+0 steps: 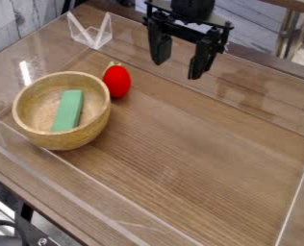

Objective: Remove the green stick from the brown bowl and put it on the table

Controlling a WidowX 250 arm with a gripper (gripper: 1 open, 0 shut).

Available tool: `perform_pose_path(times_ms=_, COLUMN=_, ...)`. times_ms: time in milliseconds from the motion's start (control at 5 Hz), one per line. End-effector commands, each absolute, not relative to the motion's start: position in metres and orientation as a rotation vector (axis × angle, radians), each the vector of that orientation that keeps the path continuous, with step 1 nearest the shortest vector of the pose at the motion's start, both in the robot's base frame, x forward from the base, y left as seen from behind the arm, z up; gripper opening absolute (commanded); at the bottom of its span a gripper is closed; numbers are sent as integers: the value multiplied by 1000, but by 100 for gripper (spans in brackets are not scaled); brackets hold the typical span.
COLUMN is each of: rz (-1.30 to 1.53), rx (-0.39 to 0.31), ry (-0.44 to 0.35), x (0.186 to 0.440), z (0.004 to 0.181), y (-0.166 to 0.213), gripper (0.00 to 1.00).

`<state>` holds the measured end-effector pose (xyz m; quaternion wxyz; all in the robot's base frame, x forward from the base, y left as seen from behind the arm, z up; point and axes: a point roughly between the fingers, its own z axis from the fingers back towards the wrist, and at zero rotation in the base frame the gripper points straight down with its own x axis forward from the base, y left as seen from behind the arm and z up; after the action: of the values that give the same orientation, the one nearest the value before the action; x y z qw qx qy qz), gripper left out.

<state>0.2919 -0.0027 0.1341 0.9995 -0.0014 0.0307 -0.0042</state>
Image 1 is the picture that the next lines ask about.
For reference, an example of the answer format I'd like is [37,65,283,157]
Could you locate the black table frame leg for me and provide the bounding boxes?
[16,202,61,246]

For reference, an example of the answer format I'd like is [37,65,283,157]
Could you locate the brown wooden bowl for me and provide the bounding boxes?
[13,71,112,151]

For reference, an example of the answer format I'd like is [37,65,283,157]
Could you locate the green rectangular stick block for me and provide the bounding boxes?
[52,89,85,132]

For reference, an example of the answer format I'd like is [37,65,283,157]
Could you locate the metal table leg background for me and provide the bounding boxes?
[276,10,304,61]

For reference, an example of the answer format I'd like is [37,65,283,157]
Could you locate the red toy strawberry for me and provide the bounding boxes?
[104,61,132,98]

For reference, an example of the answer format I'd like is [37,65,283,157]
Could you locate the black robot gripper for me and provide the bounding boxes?
[145,0,235,80]

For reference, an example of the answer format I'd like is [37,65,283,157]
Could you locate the clear acrylic corner bracket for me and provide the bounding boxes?
[66,12,113,50]

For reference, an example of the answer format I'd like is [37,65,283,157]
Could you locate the clear acrylic front barrier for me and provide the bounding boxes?
[0,120,203,246]

